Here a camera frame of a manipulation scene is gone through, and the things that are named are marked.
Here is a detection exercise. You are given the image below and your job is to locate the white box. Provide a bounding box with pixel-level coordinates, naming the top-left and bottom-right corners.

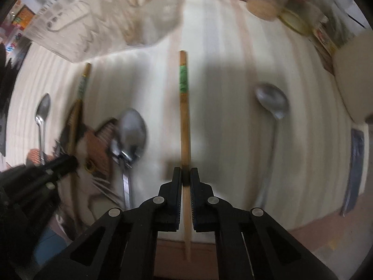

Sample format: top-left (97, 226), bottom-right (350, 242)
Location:
top-left (332, 31), bottom-right (373, 123)

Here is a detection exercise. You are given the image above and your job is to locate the yellow round lid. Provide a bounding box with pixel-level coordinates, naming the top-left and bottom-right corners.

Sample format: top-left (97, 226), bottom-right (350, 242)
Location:
top-left (277, 8), bottom-right (313, 37)

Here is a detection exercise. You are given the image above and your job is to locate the small metal spoon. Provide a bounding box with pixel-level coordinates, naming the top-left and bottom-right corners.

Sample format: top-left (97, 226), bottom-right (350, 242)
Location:
top-left (35, 93), bottom-right (52, 165)

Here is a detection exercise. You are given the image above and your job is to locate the clear plastic utensil basket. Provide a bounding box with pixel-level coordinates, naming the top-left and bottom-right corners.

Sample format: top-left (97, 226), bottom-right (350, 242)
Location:
top-left (23, 0), bottom-right (187, 64)

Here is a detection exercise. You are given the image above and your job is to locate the dark blue flat packet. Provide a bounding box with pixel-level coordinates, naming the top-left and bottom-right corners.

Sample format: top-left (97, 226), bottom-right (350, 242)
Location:
top-left (340, 128), bottom-right (366, 217)

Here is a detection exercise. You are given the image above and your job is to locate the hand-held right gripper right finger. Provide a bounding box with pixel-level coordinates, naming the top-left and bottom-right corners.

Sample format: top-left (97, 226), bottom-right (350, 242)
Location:
top-left (189, 168), bottom-right (339, 280)

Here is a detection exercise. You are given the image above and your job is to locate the wooden chopstick with green band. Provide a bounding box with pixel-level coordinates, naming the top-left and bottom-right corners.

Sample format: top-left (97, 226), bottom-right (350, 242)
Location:
top-left (66, 62), bottom-right (92, 234)
top-left (179, 50), bottom-right (192, 262)

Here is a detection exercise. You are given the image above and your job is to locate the red printed packet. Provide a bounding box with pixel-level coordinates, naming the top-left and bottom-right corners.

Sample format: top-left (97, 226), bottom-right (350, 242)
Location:
top-left (309, 23), bottom-right (338, 75)

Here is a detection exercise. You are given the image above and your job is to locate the large metal spoon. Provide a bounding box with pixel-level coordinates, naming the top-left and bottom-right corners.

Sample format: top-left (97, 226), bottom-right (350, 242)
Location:
top-left (110, 108), bottom-right (148, 210)
top-left (254, 83), bottom-right (291, 210)

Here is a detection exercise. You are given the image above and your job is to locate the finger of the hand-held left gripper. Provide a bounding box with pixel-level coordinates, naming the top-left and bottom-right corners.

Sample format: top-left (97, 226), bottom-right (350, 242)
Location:
top-left (41, 154), bottom-right (79, 182)

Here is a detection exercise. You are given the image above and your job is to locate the round wooden lid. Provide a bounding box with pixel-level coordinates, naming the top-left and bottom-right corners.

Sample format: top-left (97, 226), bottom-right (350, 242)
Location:
top-left (246, 0), bottom-right (281, 21)

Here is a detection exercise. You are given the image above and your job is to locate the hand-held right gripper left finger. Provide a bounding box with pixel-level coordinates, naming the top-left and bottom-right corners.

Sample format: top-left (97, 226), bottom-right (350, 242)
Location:
top-left (38, 167), bottom-right (183, 280)

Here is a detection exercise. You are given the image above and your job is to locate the brown patterned cloth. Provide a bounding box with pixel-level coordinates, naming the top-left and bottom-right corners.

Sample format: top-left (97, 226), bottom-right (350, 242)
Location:
top-left (55, 118), bottom-right (124, 207)

